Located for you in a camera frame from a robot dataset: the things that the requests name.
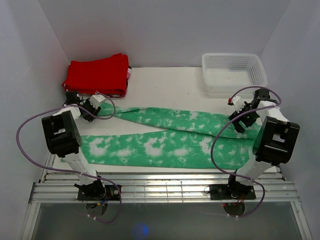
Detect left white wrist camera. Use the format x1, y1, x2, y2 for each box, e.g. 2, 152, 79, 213
89, 94, 106, 109

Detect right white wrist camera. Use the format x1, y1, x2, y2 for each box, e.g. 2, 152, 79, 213
227, 95, 246, 113

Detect aluminium frame rail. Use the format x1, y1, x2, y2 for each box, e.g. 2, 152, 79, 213
20, 154, 312, 240

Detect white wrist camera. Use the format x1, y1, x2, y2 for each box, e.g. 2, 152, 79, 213
89, 94, 106, 109
227, 95, 246, 113

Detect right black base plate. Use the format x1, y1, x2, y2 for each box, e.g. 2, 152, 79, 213
209, 184, 256, 200

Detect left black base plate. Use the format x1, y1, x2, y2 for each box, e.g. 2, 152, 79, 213
76, 184, 122, 202

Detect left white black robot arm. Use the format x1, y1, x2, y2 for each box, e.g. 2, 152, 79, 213
41, 91, 106, 200

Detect green tie-dye trousers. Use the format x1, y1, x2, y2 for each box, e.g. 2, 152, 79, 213
81, 103, 261, 170

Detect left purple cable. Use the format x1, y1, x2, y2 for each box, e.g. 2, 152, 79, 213
15, 93, 123, 224

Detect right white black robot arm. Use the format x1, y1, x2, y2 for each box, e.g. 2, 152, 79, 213
225, 88, 300, 199

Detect folded red trousers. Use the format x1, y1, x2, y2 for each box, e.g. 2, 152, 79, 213
61, 53, 130, 93

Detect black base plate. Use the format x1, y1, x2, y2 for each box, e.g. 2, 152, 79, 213
209, 184, 256, 200
76, 184, 122, 202

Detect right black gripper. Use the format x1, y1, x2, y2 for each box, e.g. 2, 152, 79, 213
228, 101, 260, 133

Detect white plastic basket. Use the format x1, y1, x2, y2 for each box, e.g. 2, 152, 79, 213
201, 53, 268, 94

